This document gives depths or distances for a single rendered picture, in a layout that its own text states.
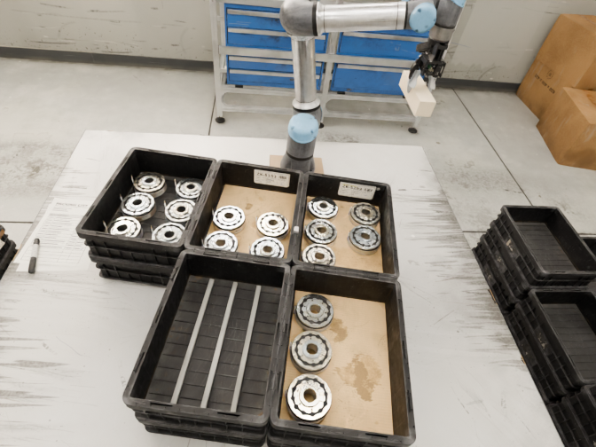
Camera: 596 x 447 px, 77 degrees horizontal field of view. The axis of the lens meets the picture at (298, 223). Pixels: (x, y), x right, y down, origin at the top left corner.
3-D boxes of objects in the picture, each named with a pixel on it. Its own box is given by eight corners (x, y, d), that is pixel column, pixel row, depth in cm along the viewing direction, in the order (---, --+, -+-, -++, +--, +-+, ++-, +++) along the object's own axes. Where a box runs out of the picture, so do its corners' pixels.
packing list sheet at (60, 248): (49, 198, 138) (48, 197, 138) (113, 199, 141) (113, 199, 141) (8, 270, 116) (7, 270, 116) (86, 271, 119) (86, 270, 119)
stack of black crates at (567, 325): (491, 325, 185) (529, 288, 160) (546, 325, 189) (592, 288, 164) (529, 412, 158) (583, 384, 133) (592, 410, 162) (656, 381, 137)
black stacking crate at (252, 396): (187, 274, 110) (183, 250, 101) (286, 288, 110) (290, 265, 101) (133, 419, 83) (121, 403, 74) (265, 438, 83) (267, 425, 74)
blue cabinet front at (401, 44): (329, 90, 295) (343, 12, 253) (416, 95, 303) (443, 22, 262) (330, 91, 293) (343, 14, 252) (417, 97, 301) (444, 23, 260)
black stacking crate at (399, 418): (288, 288, 110) (292, 265, 101) (388, 302, 110) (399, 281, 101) (267, 439, 83) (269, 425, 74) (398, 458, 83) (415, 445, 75)
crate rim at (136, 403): (183, 253, 103) (182, 247, 101) (290, 269, 103) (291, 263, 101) (121, 407, 75) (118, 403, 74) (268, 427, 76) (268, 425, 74)
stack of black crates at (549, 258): (461, 260, 212) (501, 204, 179) (510, 261, 215) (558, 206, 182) (490, 325, 185) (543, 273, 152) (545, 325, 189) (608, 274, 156)
